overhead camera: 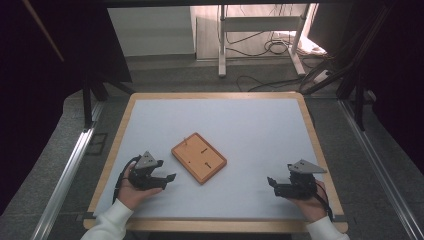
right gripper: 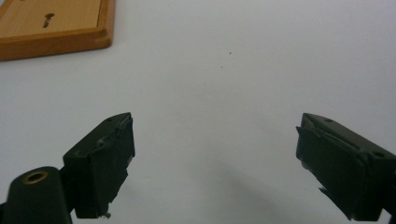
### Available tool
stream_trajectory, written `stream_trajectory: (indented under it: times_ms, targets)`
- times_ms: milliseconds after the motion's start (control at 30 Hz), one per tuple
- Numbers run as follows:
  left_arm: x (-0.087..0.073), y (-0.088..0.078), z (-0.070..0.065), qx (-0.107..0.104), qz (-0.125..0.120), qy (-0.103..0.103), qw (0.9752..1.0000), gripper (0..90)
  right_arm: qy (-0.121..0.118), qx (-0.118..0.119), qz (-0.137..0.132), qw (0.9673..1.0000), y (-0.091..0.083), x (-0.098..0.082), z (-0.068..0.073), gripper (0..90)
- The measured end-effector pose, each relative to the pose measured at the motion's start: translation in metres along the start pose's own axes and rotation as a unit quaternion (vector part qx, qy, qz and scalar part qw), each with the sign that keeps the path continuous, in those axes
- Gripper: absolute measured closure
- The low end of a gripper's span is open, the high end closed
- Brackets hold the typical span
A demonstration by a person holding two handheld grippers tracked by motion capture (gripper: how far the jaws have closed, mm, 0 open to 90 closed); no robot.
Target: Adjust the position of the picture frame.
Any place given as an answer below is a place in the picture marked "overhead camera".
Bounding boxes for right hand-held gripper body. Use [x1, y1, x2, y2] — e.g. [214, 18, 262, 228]
[274, 159, 328, 200]

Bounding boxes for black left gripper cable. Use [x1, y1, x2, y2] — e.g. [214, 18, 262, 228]
[112, 155, 142, 204]

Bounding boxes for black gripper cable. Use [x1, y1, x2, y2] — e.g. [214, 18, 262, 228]
[112, 155, 142, 204]
[314, 181, 335, 223]

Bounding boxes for wooden-edged table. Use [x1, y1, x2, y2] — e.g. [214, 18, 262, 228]
[83, 92, 349, 234]

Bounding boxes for aluminium floor rail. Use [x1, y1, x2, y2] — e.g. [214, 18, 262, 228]
[337, 99, 424, 240]
[30, 101, 105, 240]

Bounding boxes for orange wooden peg board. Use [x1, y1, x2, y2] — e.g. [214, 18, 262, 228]
[170, 132, 228, 185]

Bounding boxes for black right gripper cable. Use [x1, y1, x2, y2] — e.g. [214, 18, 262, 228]
[314, 181, 335, 223]

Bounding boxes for dark floor grate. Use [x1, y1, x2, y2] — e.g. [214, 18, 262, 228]
[85, 132, 109, 156]

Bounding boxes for black metal stand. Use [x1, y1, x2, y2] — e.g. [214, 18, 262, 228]
[299, 3, 396, 132]
[80, 71, 136, 130]

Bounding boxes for dark curtain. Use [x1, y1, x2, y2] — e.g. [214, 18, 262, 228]
[308, 0, 424, 174]
[0, 0, 133, 216]

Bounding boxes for person's left hand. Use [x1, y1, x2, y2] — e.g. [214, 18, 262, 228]
[117, 161, 164, 211]

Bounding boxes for white table mat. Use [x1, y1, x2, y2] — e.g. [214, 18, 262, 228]
[94, 98, 320, 221]

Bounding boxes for thin wooden stick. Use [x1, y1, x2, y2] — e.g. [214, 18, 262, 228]
[22, 0, 65, 63]

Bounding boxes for white wall panel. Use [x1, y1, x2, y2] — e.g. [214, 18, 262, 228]
[107, 6, 196, 58]

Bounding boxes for black floor cables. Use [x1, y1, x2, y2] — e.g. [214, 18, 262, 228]
[219, 6, 331, 93]

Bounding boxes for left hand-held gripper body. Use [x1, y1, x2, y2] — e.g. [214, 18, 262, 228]
[128, 150, 168, 192]

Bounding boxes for white metal stand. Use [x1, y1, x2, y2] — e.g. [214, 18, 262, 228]
[217, 3, 318, 78]

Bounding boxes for person's right hand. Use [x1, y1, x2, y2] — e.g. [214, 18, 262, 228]
[289, 179, 330, 224]

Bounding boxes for white power strip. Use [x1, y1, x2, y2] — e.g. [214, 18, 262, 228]
[312, 69, 332, 85]

